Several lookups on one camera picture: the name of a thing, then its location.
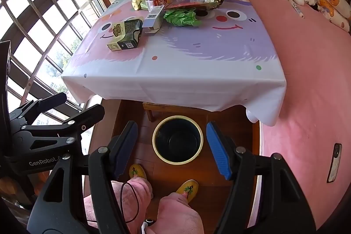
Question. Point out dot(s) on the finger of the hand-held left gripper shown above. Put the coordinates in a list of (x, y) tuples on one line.
[(52, 101), (85, 116)]

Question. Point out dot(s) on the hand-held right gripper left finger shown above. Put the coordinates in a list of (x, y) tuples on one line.
[(127, 146)]

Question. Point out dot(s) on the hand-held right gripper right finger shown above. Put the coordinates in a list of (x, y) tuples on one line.
[(219, 151)]

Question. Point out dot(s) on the white cardboard box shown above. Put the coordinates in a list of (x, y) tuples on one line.
[(153, 18)]

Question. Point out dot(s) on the yellow slipper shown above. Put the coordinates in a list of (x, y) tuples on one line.
[(187, 187), (138, 171)]

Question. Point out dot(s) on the wooden stool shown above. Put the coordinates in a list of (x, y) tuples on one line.
[(149, 110)]

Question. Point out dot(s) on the person's left leg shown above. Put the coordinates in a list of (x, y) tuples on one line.
[(137, 195)]

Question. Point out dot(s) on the person's leg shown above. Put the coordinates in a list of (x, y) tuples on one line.
[(178, 214), (137, 195)]

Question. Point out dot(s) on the window with metal grille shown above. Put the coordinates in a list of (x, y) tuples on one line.
[(41, 31)]

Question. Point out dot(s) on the person's right leg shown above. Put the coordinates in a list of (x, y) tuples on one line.
[(178, 214)]

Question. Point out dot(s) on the small white plug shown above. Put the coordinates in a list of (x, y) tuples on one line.
[(147, 223)]

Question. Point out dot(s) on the cartoon printed tablecloth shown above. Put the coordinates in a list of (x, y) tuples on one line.
[(192, 72)]

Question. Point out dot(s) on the black and cream carton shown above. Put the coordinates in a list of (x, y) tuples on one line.
[(126, 34)]

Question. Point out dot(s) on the pink bed sheet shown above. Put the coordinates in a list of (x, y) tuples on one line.
[(301, 72)]

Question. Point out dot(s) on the smartphone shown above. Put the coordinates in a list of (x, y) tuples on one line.
[(334, 162)]

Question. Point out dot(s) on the light green packet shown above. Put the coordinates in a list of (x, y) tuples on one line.
[(145, 5)]

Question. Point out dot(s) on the crumpled green paper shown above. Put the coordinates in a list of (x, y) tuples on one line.
[(182, 17)]

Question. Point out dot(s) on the marker pen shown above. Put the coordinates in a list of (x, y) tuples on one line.
[(297, 9)]

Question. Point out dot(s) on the folded cartoon blanket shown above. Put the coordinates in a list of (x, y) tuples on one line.
[(329, 3)]

